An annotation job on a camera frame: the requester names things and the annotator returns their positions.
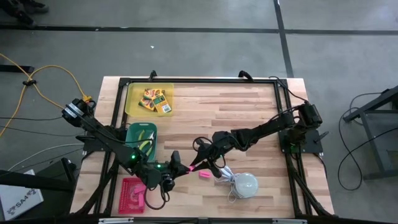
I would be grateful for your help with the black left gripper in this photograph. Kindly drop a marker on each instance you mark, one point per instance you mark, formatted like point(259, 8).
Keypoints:
point(166, 169)

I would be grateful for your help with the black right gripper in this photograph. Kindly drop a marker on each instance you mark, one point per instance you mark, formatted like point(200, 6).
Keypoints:
point(224, 143)

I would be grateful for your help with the pink eraser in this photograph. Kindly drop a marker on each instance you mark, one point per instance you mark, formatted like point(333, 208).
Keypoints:
point(191, 168)
point(141, 201)
point(137, 189)
point(205, 174)

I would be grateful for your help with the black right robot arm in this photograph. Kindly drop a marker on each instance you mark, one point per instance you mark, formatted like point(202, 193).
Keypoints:
point(264, 129)

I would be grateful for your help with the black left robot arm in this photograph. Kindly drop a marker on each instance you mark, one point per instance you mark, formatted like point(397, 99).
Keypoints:
point(99, 133)

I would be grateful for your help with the white round dome device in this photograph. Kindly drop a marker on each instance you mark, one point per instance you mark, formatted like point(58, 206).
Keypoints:
point(246, 185)

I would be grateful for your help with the teal plastic bin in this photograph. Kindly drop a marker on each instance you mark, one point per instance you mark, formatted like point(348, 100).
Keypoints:
point(133, 130)

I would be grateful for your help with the red mesh basket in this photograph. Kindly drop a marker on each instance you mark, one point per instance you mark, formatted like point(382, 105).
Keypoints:
point(124, 199)

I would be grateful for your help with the yellow translucent tray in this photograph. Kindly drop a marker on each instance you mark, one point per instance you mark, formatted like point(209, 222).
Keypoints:
point(136, 107)

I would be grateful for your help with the black equipment stand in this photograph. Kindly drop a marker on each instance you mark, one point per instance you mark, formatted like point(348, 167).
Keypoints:
point(31, 183)

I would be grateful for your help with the white printed cardboard box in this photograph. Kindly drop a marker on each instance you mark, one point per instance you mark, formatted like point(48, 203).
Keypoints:
point(18, 199)

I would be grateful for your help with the black metal side table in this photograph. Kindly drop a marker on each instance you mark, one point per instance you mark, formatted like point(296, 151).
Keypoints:
point(385, 95)

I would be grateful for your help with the person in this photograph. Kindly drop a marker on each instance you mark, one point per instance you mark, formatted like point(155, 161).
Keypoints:
point(18, 9)

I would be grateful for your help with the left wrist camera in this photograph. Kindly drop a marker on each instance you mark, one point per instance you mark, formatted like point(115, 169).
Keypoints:
point(175, 158)

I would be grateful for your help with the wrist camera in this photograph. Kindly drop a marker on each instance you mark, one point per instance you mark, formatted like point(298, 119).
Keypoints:
point(207, 145)
point(175, 158)

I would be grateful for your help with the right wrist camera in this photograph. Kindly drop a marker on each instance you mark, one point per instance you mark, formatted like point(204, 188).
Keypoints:
point(207, 145)

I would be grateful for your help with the black aluminium table frame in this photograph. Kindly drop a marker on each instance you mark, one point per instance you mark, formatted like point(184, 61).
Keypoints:
point(202, 80)

